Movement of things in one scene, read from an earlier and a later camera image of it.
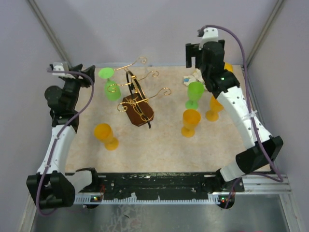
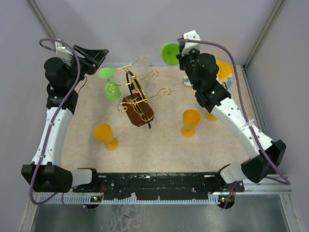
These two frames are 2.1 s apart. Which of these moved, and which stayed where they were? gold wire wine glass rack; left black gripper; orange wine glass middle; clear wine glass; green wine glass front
Moved: left black gripper
Stayed: clear wine glass; gold wire wine glass rack; green wine glass front; orange wine glass middle
